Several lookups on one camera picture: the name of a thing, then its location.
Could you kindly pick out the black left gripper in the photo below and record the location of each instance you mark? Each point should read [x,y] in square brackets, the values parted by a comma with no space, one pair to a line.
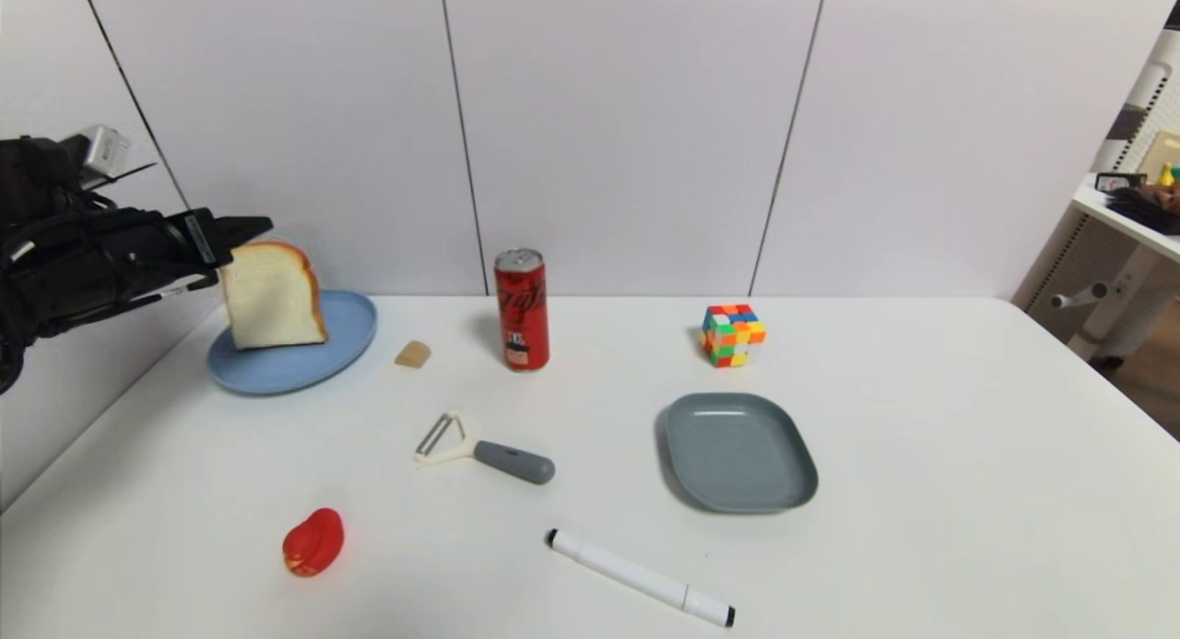
[201,238]

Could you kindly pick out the toast bread slice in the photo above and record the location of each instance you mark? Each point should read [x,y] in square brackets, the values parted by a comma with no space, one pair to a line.
[272,298]

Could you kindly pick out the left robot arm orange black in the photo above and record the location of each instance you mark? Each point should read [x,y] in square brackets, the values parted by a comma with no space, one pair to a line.
[37,252]

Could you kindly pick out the blue round plate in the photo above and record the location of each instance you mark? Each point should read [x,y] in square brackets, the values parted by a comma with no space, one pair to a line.
[346,330]

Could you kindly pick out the grey square plate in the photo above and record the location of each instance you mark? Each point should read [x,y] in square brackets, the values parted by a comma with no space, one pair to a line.
[740,453]

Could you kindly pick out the small tan wafer piece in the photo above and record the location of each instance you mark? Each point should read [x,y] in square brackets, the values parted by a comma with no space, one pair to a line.
[413,354]

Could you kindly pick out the red cola can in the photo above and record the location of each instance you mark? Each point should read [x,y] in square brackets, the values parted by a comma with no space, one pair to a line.
[522,312]

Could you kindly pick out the red toy pepper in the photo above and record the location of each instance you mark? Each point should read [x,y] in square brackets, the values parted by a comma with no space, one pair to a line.
[313,541]

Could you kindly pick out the multicolour puzzle cube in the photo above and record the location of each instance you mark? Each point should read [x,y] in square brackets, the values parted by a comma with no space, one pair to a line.
[732,337]

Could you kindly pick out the white marker pen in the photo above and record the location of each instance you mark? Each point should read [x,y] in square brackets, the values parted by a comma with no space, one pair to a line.
[636,574]

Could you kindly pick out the white side desk leg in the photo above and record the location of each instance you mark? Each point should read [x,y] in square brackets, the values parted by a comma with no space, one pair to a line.
[1111,296]

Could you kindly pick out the small black framed device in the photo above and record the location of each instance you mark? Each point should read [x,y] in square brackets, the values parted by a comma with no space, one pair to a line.
[1119,181]

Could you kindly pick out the white side desk top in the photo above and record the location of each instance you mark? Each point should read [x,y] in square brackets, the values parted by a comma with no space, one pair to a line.
[1129,217]

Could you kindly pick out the black flat item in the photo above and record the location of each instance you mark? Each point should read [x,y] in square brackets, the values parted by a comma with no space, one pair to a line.
[1148,207]

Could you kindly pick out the white pegboard panel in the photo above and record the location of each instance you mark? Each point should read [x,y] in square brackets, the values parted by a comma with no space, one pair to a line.
[1148,95]

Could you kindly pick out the small yellow figure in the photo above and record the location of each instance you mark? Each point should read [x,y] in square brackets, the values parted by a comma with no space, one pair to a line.
[1167,173]

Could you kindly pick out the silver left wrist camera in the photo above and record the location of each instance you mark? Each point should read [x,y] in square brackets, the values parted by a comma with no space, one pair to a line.
[107,148]

